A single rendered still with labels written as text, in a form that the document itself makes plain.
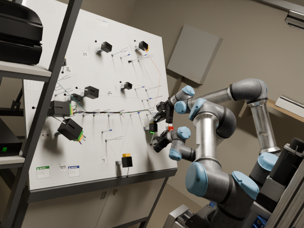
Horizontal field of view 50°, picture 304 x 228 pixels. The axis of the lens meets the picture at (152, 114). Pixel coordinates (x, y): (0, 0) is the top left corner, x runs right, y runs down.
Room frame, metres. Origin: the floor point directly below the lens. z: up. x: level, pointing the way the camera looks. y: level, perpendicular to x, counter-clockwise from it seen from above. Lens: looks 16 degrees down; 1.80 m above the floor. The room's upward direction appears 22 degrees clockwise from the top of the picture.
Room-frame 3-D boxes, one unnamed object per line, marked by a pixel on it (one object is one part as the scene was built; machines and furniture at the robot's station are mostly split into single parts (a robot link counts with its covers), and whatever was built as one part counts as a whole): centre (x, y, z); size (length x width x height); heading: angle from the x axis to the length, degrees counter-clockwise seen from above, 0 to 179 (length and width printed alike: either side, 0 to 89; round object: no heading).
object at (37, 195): (1.79, 0.05, 0.83); 1.18 x 0.05 x 0.06; 143
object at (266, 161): (1.60, -0.65, 1.33); 0.13 x 0.12 x 0.14; 150
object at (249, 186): (1.15, -0.42, 1.33); 0.13 x 0.12 x 0.14; 98
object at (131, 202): (2.02, -0.11, 0.60); 0.55 x 0.03 x 0.39; 143
